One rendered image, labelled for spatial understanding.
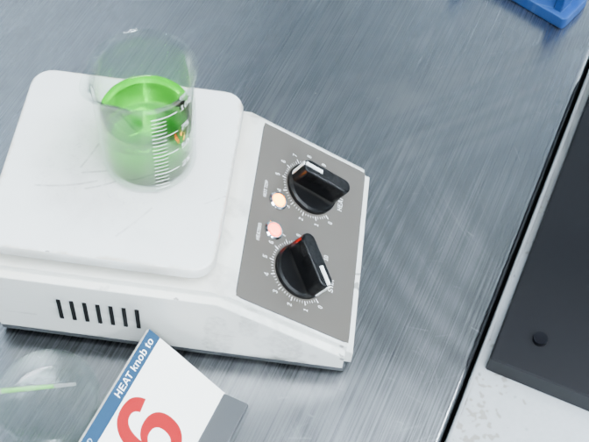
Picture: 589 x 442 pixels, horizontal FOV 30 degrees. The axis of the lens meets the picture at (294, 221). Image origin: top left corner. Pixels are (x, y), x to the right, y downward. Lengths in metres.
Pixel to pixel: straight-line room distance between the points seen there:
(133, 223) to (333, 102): 0.22
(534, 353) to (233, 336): 0.17
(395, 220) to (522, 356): 0.12
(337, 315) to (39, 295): 0.16
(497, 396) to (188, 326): 0.18
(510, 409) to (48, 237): 0.27
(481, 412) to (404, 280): 0.09
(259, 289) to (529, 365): 0.16
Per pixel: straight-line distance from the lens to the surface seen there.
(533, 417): 0.64
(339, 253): 0.62
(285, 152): 0.63
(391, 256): 0.67
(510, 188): 0.71
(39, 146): 0.60
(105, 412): 0.57
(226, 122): 0.61
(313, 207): 0.62
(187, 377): 0.60
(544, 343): 0.64
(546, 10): 0.81
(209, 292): 0.57
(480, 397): 0.63
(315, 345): 0.59
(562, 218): 0.69
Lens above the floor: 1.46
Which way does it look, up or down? 56 degrees down
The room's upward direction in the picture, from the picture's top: 6 degrees clockwise
